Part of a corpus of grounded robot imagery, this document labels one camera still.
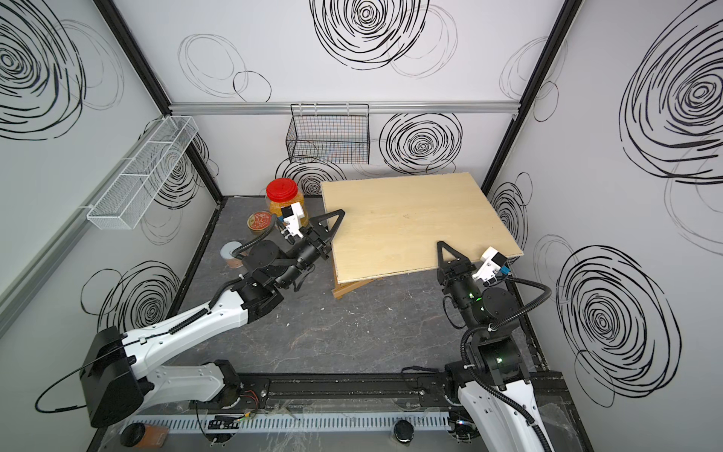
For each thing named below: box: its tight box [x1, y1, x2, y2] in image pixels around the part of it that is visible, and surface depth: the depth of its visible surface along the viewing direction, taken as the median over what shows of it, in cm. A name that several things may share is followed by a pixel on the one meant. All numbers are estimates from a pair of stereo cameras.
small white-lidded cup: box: [220, 241, 244, 269], surface depth 98 cm
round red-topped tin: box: [246, 210, 273, 235], surface depth 110 cm
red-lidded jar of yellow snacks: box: [266, 177, 309, 228], surface depth 99 cm
